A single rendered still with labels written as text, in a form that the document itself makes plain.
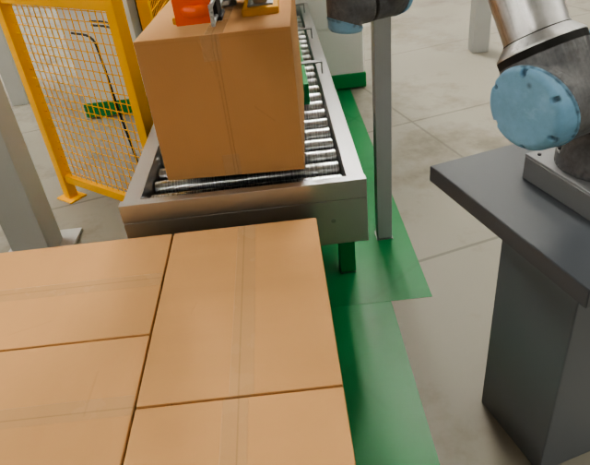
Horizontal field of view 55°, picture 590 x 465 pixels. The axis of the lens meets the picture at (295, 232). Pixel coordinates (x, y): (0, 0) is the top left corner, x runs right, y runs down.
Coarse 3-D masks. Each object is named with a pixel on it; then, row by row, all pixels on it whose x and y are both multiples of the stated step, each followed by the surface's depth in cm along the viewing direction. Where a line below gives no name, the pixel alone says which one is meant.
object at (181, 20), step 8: (176, 0) 106; (184, 0) 106; (192, 0) 106; (200, 0) 106; (208, 0) 106; (176, 8) 107; (176, 16) 108; (208, 16) 108; (176, 24) 109; (184, 24) 109; (192, 24) 109
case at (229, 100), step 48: (240, 0) 172; (288, 0) 165; (144, 48) 144; (192, 48) 144; (240, 48) 144; (288, 48) 144; (192, 96) 151; (240, 96) 151; (288, 96) 151; (192, 144) 159; (240, 144) 159; (288, 144) 159
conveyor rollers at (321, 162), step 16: (304, 48) 293; (320, 96) 234; (304, 112) 219; (320, 112) 219; (304, 128) 211; (320, 128) 205; (304, 144) 196; (320, 144) 196; (320, 160) 189; (160, 176) 189; (224, 176) 182; (240, 176) 181; (256, 176) 181; (272, 176) 181; (288, 176) 181; (304, 176) 182; (320, 176) 175; (336, 176) 174; (160, 192) 182; (176, 192) 182; (192, 192) 175
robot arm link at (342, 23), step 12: (336, 0) 141; (348, 0) 140; (360, 0) 143; (372, 0) 144; (336, 12) 142; (348, 12) 142; (360, 12) 143; (372, 12) 145; (336, 24) 144; (348, 24) 143; (360, 24) 146
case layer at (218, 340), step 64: (0, 256) 156; (64, 256) 153; (128, 256) 150; (192, 256) 147; (256, 256) 144; (320, 256) 142; (0, 320) 133; (64, 320) 131; (128, 320) 129; (192, 320) 127; (256, 320) 125; (320, 320) 123; (0, 384) 116; (64, 384) 114; (128, 384) 113; (192, 384) 111; (256, 384) 110; (320, 384) 108; (0, 448) 103; (64, 448) 102; (128, 448) 100; (192, 448) 99; (256, 448) 98; (320, 448) 96
